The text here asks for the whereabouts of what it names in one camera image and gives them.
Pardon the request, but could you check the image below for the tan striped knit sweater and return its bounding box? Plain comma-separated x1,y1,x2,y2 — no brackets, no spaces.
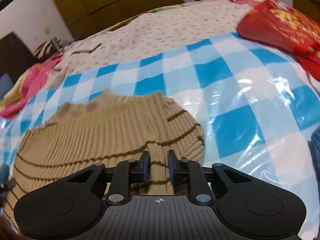
3,89,204,224

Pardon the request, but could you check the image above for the teal folded garment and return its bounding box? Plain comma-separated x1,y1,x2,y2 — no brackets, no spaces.
0,164,10,183

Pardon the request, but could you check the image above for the blue white checkered sheet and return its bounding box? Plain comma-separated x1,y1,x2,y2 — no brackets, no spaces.
1,33,319,239

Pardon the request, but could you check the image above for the blue pillow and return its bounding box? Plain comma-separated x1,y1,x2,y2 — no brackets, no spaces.
0,73,14,100

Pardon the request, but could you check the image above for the pink floral blanket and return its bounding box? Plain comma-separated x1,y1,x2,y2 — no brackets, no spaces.
1,54,62,120

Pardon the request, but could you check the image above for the beige crumpled cloth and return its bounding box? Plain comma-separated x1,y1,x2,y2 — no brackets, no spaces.
53,40,102,74

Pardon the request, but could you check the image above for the dark wooden headboard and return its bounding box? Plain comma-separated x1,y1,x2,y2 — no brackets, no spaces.
0,32,39,83

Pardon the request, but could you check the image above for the blue knit garment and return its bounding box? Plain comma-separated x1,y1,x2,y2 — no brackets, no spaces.
309,127,320,181

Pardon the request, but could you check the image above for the red white striped cloth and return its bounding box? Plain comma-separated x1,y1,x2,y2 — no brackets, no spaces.
34,38,60,62

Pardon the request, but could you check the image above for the white floral bedsheet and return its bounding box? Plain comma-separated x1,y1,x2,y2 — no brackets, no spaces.
53,0,266,81

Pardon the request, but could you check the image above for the brown wooden wardrobe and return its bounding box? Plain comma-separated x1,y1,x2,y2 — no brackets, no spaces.
44,0,186,41

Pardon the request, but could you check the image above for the red plastic bag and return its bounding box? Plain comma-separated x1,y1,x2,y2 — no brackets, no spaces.
237,0,319,81

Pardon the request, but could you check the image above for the wooden side cabinet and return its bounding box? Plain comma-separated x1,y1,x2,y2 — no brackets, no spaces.
292,0,320,23

